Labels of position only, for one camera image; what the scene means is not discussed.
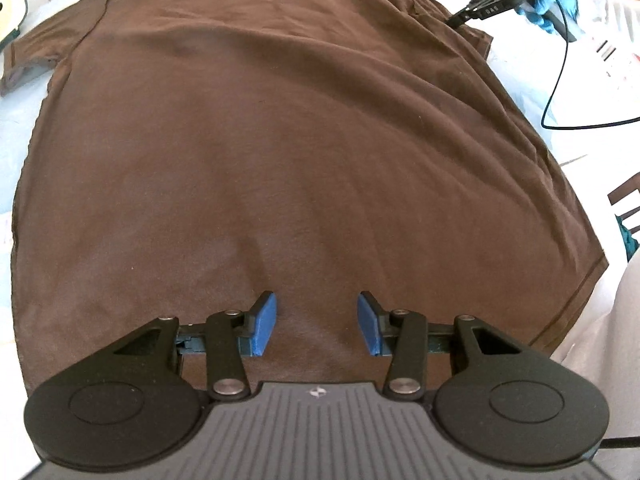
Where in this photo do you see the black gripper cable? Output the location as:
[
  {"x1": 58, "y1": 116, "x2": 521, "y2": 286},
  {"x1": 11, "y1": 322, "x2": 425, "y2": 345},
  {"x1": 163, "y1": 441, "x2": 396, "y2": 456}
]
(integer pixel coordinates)
[{"x1": 539, "y1": 0, "x2": 640, "y2": 132}]

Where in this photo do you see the wooden chair with clothes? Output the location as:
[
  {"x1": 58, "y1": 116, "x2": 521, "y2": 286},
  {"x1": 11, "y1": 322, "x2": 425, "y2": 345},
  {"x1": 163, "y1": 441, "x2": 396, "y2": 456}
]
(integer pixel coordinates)
[{"x1": 608, "y1": 172, "x2": 640, "y2": 237}]

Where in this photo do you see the teal garment on chair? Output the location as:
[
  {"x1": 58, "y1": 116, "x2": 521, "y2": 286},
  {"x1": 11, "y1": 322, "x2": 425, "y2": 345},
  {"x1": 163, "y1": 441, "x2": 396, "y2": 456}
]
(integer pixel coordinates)
[{"x1": 616, "y1": 217, "x2": 639, "y2": 261}]

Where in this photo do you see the yellow tissue box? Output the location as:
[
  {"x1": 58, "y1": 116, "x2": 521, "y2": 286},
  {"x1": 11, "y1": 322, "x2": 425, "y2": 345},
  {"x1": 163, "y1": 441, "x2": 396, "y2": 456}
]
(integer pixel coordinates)
[{"x1": 0, "y1": 0, "x2": 28, "y2": 49}]

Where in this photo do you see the blue gloved right hand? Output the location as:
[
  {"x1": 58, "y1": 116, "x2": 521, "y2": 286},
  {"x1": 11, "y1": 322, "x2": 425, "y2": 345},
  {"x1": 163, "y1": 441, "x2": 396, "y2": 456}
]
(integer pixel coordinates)
[{"x1": 515, "y1": 0, "x2": 578, "y2": 34}]

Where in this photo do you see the brown t-shirt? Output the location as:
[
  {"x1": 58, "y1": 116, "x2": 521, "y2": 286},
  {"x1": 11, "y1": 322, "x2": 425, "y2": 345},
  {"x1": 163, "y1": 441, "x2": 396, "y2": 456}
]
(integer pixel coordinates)
[{"x1": 1, "y1": 0, "x2": 608, "y2": 390}]

